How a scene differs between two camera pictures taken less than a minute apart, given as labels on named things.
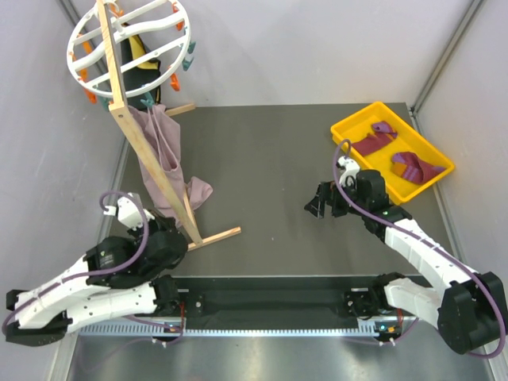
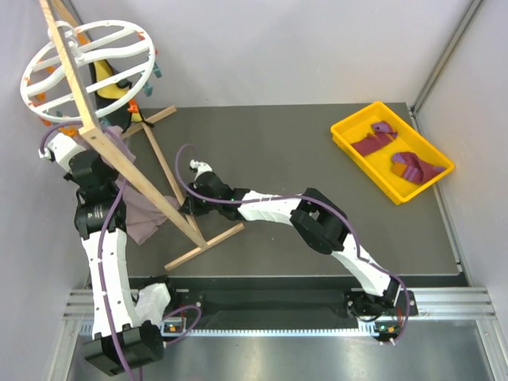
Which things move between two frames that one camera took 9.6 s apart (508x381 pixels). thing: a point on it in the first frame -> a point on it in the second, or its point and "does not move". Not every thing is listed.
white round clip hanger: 153,44 -> 117,59
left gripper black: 168,223 -> 113,172
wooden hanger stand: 118,105 -> 94,132
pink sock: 161,133 -> 142,213
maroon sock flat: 371,142 does not move
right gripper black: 330,192 -> 192,206
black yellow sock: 132,48 -> 100,72
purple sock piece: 384,127 does not move
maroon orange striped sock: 409,166 does not move
